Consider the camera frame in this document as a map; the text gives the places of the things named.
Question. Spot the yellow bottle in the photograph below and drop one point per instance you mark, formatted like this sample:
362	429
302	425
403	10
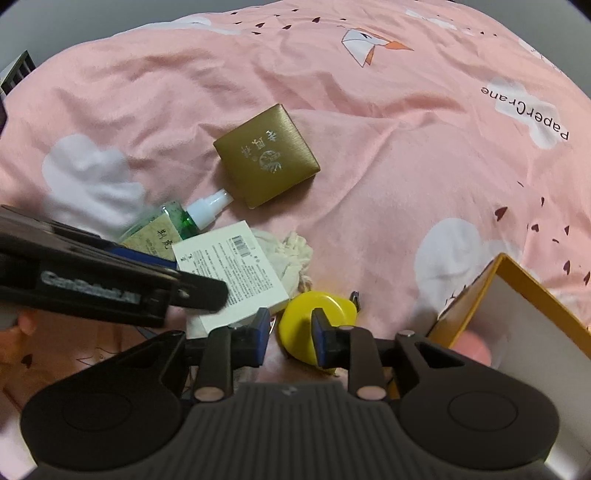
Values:
298	323

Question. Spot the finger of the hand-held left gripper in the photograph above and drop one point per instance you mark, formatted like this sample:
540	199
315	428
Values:
147	259
203	293

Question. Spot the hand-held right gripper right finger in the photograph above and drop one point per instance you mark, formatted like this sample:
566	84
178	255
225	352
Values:
317	339

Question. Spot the slatted rack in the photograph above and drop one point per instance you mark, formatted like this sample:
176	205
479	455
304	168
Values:
16	71

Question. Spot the gold jar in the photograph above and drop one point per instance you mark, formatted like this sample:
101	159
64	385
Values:
263	157

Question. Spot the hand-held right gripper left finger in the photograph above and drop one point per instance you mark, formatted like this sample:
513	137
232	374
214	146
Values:
262	330

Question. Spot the pink printed blanket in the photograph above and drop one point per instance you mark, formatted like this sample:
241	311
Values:
378	152

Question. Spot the person's left hand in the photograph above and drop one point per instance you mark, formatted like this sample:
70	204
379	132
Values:
27	323

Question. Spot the orange cardboard box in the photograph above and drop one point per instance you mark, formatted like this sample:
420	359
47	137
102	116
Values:
531	332

